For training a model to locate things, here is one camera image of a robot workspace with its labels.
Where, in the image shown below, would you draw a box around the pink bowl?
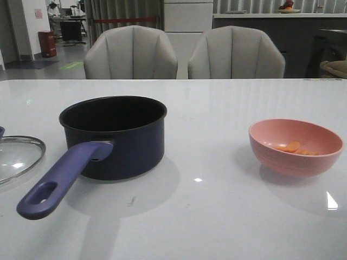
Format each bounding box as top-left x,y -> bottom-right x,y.
248,119 -> 344,178

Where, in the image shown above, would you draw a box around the orange ham slices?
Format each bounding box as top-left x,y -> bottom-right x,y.
273,141 -> 320,155

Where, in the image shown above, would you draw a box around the glass lid with blue knob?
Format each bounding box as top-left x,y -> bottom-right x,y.
1,127 -> 46,184

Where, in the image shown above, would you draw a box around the dark blue saucepan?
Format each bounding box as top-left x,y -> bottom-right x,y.
16,96 -> 167,220

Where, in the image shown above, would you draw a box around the left beige chair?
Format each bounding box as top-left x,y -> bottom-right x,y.
83,25 -> 178,80

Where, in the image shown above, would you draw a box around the beige chair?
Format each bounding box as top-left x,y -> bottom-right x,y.
188,25 -> 285,79
83,25 -> 178,80

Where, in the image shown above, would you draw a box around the right beige chair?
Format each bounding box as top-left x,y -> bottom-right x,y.
188,25 -> 285,79

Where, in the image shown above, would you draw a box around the white cabinet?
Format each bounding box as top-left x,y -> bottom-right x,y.
164,1 -> 214,79

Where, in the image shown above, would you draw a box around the red barrier tape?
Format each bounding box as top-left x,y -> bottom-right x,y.
93,16 -> 158,24

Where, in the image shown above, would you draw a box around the black office chair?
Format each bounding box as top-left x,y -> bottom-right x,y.
60,21 -> 85,47

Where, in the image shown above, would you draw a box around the red trash bin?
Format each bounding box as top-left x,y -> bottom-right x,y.
38,31 -> 56,57

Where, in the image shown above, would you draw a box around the dark grey counter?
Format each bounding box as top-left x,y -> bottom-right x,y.
213,13 -> 346,78

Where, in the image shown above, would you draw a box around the fruit plate on counter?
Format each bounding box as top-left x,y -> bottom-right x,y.
274,0 -> 300,14

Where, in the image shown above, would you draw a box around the beige cushion right edge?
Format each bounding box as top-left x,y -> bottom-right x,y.
319,60 -> 346,79

